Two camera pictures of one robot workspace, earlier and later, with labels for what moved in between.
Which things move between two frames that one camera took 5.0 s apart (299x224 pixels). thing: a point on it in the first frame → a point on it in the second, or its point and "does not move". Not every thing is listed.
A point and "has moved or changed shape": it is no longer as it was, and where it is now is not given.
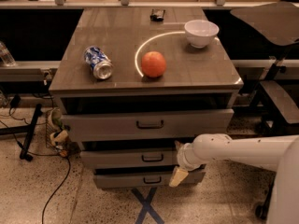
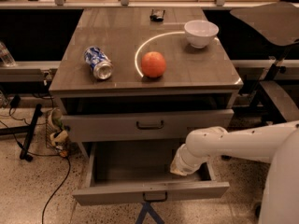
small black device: [156, 18] does not move
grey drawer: [129, 160] has moved or changed shape
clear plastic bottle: [6, 56] does not move
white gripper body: [184, 157] does not move
